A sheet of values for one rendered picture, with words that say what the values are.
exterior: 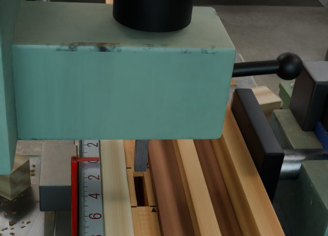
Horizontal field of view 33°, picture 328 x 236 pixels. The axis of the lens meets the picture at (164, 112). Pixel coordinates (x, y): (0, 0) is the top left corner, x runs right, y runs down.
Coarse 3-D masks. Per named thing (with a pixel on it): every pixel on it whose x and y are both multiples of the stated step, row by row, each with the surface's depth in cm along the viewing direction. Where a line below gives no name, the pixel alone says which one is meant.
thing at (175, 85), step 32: (32, 32) 33; (64, 32) 34; (96, 32) 34; (128, 32) 34; (160, 32) 35; (192, 32) 35; (224, 32) 36; (32, 64) 33; (64, 64) 33; (96, 64) 33; (128, 64) 34; (160, 64) 34; (192, 64) 34; (224, 64) 34; (32, 96) 34; (64, 96) 34; (96, 96) 34; (128, 96) 35; (160, 96) 35; (192, 96) 35; (224, 96) 36; (32, 128) 35; (64, 128) 35; (96, 128) 36; (128, 128) 36; (160, 128) 36; (192, 128) 37
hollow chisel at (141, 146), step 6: (138, 144) 41; (144, 144) 41; (138, 150) 41; (144, 150) 41; (138, 156) 41; (144, 156) 41; (138, 162) 42; (144, 162) 42; (138, 168) 42; (144, 168) 42
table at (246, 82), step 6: (240, 54) 72; (240, 60) 71; (234, 78) 67; (240, 78) 67; (246, 78) 67; (252, 78) 67; (240, 84) 65; (246, 84) 66; (252, 84) 66; (228, 96) 63; (228, 102) 62; (276, 204) 48; (276, 210) 47; (282, 216) 47; (282, 222) 46; (282, 228) 45; (288, 228) 45; (288, 234) 45
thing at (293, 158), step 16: (240, 96) 44; (240, 112) 43; (256, 112) 42; (240, 128) 43; (256, 128) 40; (256, 144) 40; (272, 144) 39; (256, 160) 40; (272, 160) 38; (288, 160) 43; (304, 160) 43; (272, 176) 39; (288, 176) 44; (272, 192) 40
